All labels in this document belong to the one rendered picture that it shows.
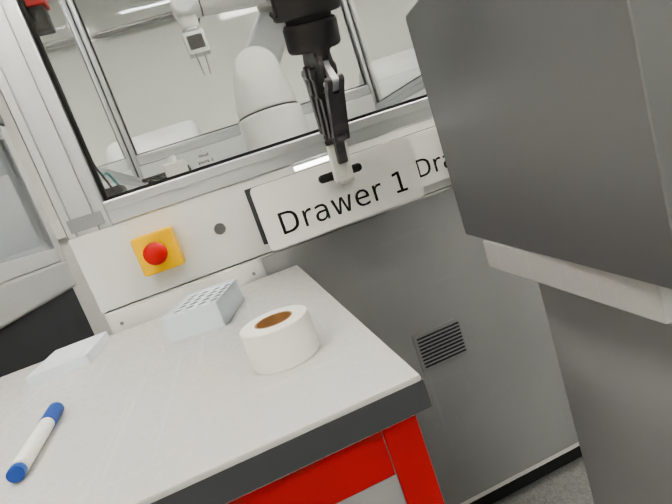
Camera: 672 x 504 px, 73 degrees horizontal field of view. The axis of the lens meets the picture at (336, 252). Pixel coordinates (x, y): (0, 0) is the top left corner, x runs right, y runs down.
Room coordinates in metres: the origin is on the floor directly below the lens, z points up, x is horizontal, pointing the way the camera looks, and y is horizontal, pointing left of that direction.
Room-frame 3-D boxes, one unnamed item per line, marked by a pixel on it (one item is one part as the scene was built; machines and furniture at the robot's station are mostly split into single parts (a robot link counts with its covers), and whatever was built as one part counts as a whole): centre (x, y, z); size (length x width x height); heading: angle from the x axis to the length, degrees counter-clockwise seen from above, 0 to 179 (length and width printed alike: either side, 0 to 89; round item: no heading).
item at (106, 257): (1.39, 0.04, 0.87); 1.02 x 0.95 x 0.14; 101
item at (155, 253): (0.79, 0.30, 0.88); 0.04 x 0.03 x 0.04; 101
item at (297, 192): (0.78, -0.04, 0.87); 0.29 x 0.02 x 0.11; 101
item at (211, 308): (0.67, 0.22, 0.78); 0.12 x 0.08 x 0.04; 176
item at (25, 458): (0.41, 0.33, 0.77); 0.14 x 0.02 x 0.02; 17
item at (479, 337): (1.39, 0.03, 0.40); 1.03 x 0.95 x 0.80; 101
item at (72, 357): (0.70, 0.45, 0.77); 0.13 x 0.09 x 0.02; 12
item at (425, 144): (0.97, -0.32, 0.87); 0.29 x 0.02 x 0.11; 101
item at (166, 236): (0.83, 0.31, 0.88); 0.07 x 0.05 x 0.07; 101
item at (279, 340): (0.43, 0.08, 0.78); 0.07 x 0.07 x 0.04
